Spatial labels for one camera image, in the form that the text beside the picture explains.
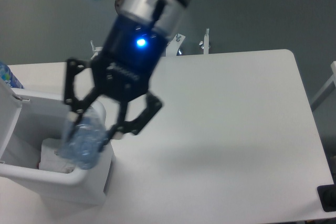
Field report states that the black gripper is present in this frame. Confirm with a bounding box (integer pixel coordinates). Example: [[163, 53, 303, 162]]
[[64, 15, 167, 153]]

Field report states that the clear crushed plastic bottle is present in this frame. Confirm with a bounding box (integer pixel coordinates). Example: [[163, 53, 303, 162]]
[[57, 107, 107, 170]]

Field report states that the white paper bag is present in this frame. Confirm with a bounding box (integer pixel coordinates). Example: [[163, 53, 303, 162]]
[[38, 138, 76, 174]]

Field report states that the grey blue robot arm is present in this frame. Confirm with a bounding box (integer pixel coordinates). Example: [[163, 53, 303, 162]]
[[64, 0, 191, 152]]

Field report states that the white trash can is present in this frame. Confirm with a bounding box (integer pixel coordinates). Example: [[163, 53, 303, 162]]
[[1, 89, 115, 205]]

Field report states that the blue labelled bottle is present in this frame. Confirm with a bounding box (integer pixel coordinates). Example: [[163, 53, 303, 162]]
[[1, 62, 24, 89]]

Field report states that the black device at edge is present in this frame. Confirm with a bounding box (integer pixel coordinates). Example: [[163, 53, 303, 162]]
[[317, 184, 335, 212]]

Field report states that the white frame at right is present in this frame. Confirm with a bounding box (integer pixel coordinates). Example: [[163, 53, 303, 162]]
[[310, 61, 335, 111]]

